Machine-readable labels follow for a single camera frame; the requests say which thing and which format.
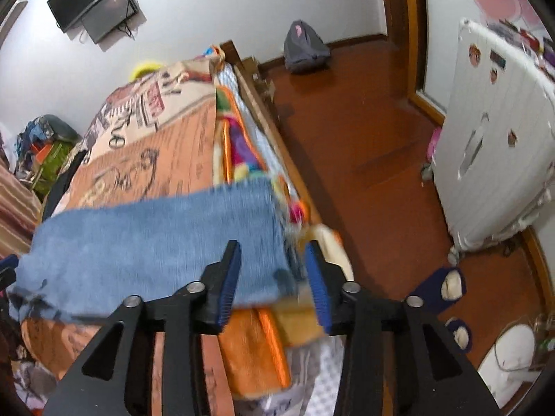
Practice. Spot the striped pink curtain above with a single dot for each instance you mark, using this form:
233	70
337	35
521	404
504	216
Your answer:
13	216

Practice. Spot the multicoloured blanket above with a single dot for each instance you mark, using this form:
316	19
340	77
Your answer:
238	147

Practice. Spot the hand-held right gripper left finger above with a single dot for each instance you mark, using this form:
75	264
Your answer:
227	286

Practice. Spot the navy slipper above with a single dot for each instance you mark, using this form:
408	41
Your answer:
459	333
438	288

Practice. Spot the green bag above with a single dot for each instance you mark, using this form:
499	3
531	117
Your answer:
52	164

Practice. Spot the grey backpack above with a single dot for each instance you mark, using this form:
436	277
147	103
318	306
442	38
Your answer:
303	52

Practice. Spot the yellow curved cushion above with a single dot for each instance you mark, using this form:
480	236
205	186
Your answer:
145	69

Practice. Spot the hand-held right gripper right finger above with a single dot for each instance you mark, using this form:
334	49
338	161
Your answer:
318	290

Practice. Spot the blue denim pants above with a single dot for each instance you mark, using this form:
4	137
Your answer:
151	247

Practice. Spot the wooden bed frame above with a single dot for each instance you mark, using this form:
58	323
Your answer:
260	108

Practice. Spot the white panel with stickers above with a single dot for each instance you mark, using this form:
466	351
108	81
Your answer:
498	138

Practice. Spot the pink toy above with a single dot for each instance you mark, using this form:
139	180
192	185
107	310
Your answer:
433	145

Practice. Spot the pile of clothes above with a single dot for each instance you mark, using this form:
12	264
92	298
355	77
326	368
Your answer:
43	128

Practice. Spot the white round appliance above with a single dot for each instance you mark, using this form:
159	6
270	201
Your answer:
516	355

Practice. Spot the wooden door frame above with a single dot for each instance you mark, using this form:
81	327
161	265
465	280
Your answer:
407	30

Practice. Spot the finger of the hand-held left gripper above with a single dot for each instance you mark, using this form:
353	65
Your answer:
8	264

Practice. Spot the bed with printed blanket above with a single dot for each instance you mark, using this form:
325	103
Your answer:
173	151

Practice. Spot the small black wall monitor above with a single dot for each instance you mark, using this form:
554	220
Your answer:
108	15

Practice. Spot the orange satin-trimmed blanket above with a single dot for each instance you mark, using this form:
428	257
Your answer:
251	346

